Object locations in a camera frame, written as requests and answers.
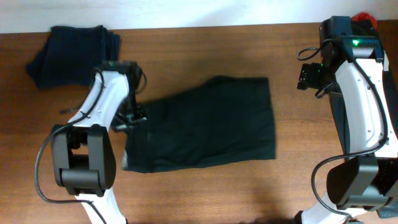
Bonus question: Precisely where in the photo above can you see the dark green shorts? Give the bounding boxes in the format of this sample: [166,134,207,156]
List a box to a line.
[123,76,276,173]

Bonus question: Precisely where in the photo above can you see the folded navy blue garment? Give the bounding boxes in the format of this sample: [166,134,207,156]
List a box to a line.
[25,25,121,89]

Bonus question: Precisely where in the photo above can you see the red garment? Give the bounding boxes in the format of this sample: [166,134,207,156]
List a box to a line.
[351,12,377,29]

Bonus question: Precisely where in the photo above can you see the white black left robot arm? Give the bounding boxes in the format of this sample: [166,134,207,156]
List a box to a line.
[51,61,147,223]

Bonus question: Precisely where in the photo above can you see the black garment pile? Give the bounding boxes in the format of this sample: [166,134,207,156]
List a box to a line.
[328,18,398,218]

